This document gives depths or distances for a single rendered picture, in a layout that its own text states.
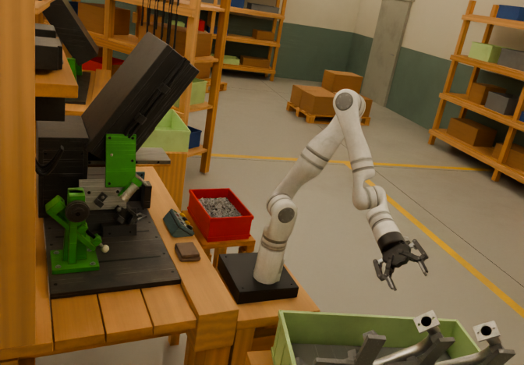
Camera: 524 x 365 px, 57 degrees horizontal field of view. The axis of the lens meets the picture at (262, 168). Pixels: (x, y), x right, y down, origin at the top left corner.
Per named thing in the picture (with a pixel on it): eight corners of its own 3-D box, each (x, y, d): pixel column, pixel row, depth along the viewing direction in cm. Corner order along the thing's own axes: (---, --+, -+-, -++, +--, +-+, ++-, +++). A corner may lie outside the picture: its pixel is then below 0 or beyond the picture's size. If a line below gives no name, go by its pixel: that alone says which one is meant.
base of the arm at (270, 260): (272, 268, 185) (281, 230, 179) (281, 284, 177) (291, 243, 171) (249, 269, 181) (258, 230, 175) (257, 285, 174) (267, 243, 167)
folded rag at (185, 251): (174, 248, 188) (175, 241, 187) (193, 246, 191) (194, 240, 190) (179, 262, 179) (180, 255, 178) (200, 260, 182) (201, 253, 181)
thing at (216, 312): (141, 173, 289) (143, 150, 283) (233, 345, 164) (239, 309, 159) (117, 174, 282) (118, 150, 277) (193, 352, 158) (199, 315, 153)
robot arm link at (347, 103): (372, 164, 149) (380, 167, 157) (354, 83, 155) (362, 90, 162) (344, 171, 153) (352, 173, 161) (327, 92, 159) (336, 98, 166)
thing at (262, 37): (274, 82, 1077) (292, -26, 1000) (126, 65, 977) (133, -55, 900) (267, 76, 1124) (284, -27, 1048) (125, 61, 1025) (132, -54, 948)
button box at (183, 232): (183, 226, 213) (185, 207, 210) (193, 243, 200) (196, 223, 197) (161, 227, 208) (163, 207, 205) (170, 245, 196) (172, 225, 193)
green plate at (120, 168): (131, 184, 201) (132, 133, 198) (135, 187, 194) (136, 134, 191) (102, 184, 196) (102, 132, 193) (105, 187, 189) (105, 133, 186)
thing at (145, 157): (161, 154, 225) (161, 147, 224) (170, 166, 212) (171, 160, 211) (71, 153, 208) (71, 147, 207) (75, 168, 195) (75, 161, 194)
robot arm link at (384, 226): (412, 243, 145) (403, 228, 150) (399, 226, 138) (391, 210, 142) (384, 257, 147) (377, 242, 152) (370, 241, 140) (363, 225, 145)
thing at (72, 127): (79, 186, 225) (82, 115, 214) (86, 216, 200) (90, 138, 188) (36, 187, 217) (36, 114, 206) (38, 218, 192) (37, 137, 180)
